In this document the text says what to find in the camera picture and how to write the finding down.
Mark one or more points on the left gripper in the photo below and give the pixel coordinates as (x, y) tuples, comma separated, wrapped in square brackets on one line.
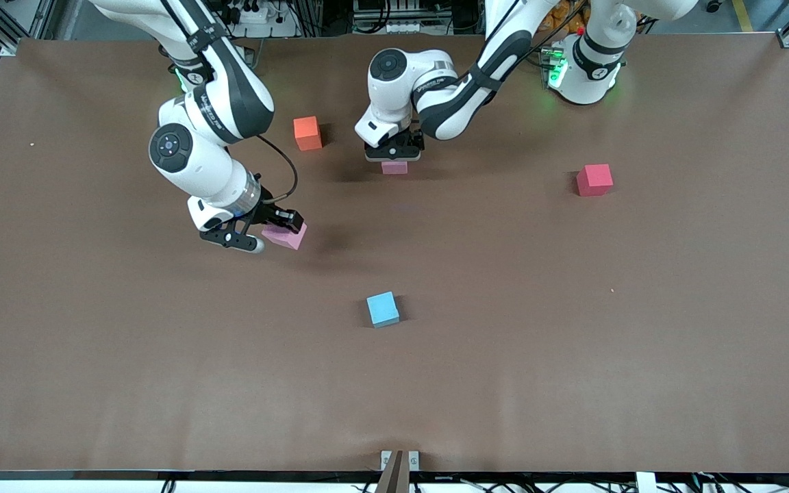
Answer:
[(400, 146)]

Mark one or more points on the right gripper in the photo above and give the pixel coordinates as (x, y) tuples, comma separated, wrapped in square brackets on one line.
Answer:
[(272, 213)]

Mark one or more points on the pink foam cube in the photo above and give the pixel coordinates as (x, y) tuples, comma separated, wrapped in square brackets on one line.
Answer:
[(394, 168), (286, 239)]

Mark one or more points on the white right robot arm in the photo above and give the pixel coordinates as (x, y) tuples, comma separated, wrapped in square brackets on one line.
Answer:
[(182, 150)]

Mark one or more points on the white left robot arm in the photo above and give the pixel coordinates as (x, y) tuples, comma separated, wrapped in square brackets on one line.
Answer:
[(394, 75)]

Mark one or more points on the orange foam cube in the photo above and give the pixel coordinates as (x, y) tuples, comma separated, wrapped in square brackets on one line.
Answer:
[(307, 133)]

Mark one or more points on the metal equipment rack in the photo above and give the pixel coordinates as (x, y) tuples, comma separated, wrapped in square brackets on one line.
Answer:
[(401, 17)]

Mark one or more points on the brown paper table cover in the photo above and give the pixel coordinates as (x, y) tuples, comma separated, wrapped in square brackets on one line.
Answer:
[(161, 383)]

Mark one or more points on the blue foam cube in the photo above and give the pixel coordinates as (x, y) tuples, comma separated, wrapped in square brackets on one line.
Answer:
[(383, 309)]

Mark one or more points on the white power strip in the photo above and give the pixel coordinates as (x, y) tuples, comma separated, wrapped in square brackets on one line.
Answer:
[(254, 15)]

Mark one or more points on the red foam cube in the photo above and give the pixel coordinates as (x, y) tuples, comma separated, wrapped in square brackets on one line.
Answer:
[(594, 179)]

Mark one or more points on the orange snack bag pile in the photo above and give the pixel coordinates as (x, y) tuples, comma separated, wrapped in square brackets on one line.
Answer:
[(566, 20)]

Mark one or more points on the white label tag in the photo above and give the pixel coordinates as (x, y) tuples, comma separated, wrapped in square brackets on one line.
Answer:
[(646, 483)]

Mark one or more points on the small metal bracket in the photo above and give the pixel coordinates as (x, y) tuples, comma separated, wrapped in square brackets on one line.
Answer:
[(385, 460)]

